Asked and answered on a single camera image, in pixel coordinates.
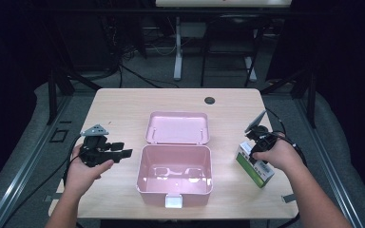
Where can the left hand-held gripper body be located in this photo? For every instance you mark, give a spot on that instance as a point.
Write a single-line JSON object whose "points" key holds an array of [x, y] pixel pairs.
{"points": [[95, 152]]}

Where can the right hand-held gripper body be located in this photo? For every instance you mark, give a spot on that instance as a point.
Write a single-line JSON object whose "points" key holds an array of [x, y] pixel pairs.
{"points": [[263, 139]]}

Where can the green and white medicine box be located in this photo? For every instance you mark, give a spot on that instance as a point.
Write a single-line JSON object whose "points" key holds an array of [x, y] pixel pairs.
{"points": [[253, 172]]}

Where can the pink plastic storage box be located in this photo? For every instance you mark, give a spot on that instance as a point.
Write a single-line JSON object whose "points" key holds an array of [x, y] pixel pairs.
{"points": [[174, 129]]}

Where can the person's right hand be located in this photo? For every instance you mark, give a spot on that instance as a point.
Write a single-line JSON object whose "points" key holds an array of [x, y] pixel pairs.
{"points": [[282, 155]]}

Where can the person's left hand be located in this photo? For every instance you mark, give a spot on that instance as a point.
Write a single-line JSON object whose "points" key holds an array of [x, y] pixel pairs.
{"points": [[80, 177]]}

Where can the black metal stand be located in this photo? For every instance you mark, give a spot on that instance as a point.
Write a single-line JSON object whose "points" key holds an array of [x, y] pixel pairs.
{"points": [[53, 95], [312, 95]]}

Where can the white desk leg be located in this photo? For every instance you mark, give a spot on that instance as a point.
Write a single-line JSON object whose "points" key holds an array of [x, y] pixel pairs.
{"points": [[178, 57], [251, 69]]}

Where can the black chair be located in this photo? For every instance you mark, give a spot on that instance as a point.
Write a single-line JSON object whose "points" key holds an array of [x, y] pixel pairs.
{"points": [[231, 38]]}

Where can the grey box under desk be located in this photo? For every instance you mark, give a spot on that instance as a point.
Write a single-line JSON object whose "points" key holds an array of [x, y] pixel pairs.
{"points": [[192, 30]]}

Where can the white desk top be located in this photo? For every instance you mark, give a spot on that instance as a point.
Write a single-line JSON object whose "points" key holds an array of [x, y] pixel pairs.
{"points": [[221, 3]]}

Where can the aluminium floor rail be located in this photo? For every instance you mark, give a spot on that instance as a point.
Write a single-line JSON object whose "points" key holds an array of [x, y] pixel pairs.
{"points": [[332, 171], [22, 174]]}

